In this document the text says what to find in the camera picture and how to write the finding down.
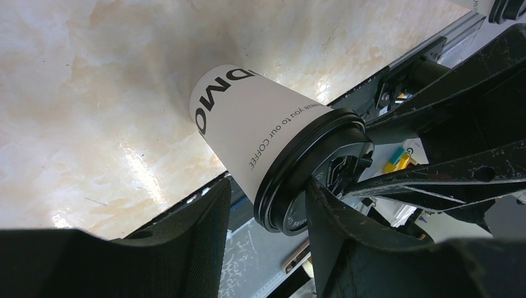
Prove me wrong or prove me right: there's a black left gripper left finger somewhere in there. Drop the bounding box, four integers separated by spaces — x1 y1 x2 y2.
1 179 231 297

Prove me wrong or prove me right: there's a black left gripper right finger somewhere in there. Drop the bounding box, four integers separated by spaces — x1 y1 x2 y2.
305 178 525 297

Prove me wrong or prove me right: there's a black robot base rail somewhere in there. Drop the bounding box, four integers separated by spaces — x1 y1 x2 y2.
132 12 486 260

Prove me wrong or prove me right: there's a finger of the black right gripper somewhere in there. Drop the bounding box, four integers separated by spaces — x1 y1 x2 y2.
346 140 525 212

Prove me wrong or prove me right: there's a black cup lid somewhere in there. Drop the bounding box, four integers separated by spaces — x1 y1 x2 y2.
254 108 374 236
488 0 525 24

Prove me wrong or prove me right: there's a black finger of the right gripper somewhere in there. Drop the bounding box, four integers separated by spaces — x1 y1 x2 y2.
366 24 525 144

